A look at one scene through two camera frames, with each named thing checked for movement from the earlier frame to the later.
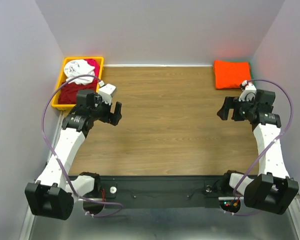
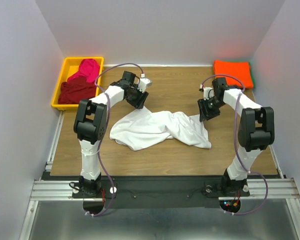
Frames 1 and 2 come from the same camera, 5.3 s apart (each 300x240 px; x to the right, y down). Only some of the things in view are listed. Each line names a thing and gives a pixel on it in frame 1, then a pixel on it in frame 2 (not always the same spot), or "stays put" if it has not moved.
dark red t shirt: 68,93 stays put
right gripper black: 230,102 → 202,105
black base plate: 163,192 stays put
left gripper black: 112,118 → 139,103
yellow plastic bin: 56,103 stays put
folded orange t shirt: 231,74 stays put
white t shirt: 77,67 → 142,127
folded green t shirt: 251,72 stays put
